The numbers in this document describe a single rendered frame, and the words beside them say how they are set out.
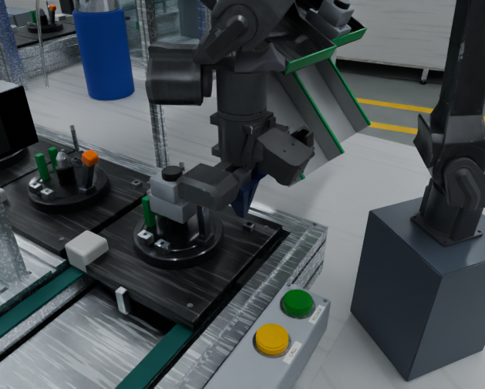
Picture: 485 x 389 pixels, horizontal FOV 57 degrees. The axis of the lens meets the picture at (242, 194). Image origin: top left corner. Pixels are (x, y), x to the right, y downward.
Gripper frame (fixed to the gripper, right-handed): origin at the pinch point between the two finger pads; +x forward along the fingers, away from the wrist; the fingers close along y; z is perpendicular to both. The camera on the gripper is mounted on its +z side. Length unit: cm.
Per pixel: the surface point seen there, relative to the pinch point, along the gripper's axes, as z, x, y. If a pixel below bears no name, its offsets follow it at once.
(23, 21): -446, 77, 258
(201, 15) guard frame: -71, 0, 86
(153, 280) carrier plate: -9.0, 12.6, -9.0
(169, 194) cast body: -10.7, 2.5, -2.2
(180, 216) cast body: -9.1, 5.8, -2.2
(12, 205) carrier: -42.1, 12.5, -8.4
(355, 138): -8, 24, 71
